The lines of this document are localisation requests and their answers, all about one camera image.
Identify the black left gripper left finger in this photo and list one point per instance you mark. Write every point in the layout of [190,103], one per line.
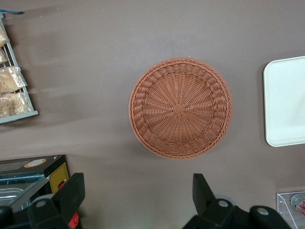
[71,190]

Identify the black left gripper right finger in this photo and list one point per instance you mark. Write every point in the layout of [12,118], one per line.
[202,190]

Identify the round brown wicker basket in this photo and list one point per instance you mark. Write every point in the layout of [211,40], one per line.
[155,133]

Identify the cream plastic tray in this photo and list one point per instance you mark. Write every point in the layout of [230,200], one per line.
[281,107]

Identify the black food warmer yellow panel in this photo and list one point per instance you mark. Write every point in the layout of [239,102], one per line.
[23,164]

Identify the steel food pan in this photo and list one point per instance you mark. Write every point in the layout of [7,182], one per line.
[7,195]

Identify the clear acrylic bottle rack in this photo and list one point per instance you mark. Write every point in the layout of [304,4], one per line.
[282,202]

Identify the red cola bottle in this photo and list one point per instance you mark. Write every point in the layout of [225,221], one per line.
[300,205]

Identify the clear bag of beige snacks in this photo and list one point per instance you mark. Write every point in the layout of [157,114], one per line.
[9,80]
[14,105]
[2,35]
[2,56]

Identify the blue tape strip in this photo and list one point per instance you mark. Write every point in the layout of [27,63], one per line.
[12,11]

